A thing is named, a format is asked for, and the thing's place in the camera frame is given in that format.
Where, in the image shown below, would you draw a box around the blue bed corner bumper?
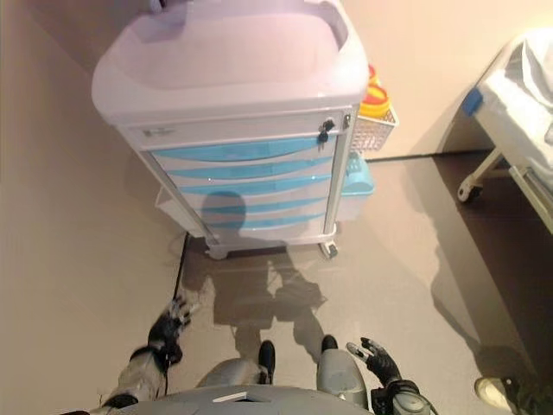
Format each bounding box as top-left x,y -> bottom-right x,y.
461,88 -> 484,117

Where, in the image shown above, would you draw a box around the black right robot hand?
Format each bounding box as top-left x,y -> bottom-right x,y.
346,336 -> 403,384

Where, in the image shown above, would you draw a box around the robot left leg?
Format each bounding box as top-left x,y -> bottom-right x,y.
196,340 -> 277,390

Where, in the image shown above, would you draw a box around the robot right leg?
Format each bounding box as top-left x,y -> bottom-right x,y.
317,335 -> 369,407

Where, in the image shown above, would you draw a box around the black cart keys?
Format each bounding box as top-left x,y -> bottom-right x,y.
318,119 -> 337,150

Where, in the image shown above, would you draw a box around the white bin with blue lid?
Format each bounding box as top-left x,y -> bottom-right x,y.
339,150 -> 377,221

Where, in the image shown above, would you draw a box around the robot leg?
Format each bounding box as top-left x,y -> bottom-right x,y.
196,340 -> 277,390
317,335 -> 369,407

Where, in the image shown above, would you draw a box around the grey robot torso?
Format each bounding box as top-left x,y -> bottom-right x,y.
92,386 -> 372,415

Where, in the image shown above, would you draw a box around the bed caster wheel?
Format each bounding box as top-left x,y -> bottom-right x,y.
457,181 -> 484,203

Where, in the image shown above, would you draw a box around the white side bin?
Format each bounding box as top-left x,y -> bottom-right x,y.
155,188 -> 191,230

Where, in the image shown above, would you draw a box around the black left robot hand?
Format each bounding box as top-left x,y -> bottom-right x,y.
148,296 -> 202,347

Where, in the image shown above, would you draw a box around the white medical cart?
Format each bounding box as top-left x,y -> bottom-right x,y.
91,0 -> 371,260

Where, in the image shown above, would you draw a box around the white wire basket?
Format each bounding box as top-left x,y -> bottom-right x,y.
352,105 -> 401,152

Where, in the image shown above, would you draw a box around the white shoe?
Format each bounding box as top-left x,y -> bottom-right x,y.
474,376 -> 526,412

